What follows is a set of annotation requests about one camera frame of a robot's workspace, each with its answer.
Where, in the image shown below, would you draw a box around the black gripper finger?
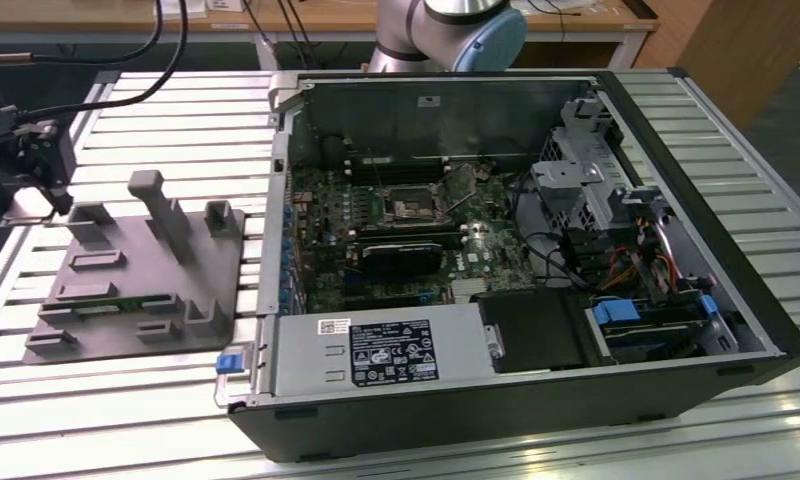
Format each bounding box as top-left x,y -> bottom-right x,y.
38,144 -> 76,216

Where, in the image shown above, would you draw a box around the black RAM slot bank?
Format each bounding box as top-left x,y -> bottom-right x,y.
350,153 -> 446,185
355,226 -> 461,246

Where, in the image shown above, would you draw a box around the CPU socket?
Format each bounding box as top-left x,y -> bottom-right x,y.
381,185 -> 446,224

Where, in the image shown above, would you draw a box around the gray parts rack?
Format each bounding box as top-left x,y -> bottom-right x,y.
23,169 -> 250,365

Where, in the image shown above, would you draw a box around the green RAM stick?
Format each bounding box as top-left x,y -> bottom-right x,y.
72,296 -> 175,314

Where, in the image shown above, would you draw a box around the blue case latch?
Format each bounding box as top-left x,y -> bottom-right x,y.
216,351 -> 250,375

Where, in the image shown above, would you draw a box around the silver power supply unit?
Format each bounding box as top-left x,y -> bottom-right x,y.
266,303 -> 502,396

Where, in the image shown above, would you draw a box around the black graphics card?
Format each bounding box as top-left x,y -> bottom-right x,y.
356,241 -> 446,280

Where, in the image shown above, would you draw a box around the metal socket cover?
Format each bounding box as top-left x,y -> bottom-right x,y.
439,162 -> 486,211

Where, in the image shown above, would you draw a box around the small silver heatsink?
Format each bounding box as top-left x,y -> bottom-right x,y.
451,278 -> 494,302

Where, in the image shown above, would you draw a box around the green motherboard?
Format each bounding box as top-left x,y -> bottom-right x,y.
286,159 -> 542,316

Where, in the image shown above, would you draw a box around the black open PC case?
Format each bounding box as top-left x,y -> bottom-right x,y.
226,68 -> 800,464

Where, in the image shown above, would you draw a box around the silver metal drive cage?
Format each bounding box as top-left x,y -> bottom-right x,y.
530,97 -> 633,236

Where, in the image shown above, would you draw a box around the black plastic shroud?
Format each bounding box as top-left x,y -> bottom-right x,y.
473,289 -> 599,375

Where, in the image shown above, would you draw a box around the wooden desk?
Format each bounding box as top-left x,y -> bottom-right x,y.
0,0 -> 662,71

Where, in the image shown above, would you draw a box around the blue disk carrier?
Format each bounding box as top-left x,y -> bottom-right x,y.
591,297 -> 642,332

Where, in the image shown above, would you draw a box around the brown wooden cabinet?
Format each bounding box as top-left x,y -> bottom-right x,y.
677,0 -> 800,129

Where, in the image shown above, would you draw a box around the thick black cable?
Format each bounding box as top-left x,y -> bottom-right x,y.
16,0 -> 191,121

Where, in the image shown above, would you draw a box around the thin dark wires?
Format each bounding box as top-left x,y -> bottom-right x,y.
259,0 -> 323,69

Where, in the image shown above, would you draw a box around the orange and yellow wires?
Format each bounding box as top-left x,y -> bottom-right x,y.
603,247 -> 682,291

